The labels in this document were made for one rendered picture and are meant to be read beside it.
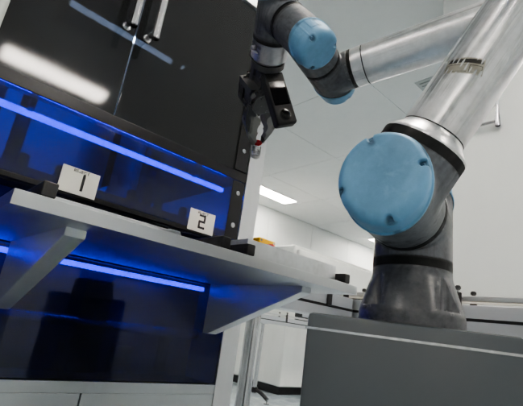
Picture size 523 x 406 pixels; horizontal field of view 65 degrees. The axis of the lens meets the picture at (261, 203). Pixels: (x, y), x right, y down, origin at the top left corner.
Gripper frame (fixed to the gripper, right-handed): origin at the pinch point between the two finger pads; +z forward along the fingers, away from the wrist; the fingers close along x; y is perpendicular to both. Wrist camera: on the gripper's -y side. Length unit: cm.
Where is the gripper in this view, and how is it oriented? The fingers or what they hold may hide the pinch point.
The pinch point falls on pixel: (259, 141)
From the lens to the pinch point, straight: 99.6
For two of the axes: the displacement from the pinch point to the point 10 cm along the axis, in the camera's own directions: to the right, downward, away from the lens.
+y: -4.4, -7.0, 5.7
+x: -8.9, 2.3, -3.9
